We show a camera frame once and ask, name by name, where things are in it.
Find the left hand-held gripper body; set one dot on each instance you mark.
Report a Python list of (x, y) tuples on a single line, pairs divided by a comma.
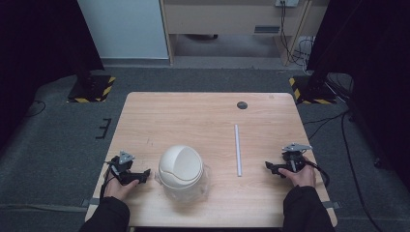
[(122, 162)]

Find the person's right hand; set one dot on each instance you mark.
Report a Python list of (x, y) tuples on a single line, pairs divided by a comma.
[(301, 178)]

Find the person's left hand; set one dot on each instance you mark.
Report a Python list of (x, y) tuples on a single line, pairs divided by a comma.
[(118, 190)]

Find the white plastic straw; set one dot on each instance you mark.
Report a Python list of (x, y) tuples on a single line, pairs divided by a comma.
[(238, 151)]

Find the white panel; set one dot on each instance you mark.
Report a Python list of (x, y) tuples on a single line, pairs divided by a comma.
[(124, 29)]

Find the white swing-lid trash bin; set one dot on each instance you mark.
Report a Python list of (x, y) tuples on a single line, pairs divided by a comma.
[(181, 172)]

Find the grey wall power outlet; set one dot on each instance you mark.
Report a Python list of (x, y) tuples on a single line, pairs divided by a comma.
[(286, 2)]

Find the beige wooden desk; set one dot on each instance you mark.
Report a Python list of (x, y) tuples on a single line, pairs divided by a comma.
[(225, 16)]

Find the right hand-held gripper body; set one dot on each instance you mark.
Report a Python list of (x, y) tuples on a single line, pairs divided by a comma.
[(295, 158)]

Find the black curtain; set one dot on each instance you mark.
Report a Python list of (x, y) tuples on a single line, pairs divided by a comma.
[(370, 64), (38, 48)]

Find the dark round table grommet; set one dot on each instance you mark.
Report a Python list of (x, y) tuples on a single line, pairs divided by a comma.
[(242, 105)]

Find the black stand base striped edge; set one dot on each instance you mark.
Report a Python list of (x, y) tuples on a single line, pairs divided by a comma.
[(92, 88), (311, 90)]

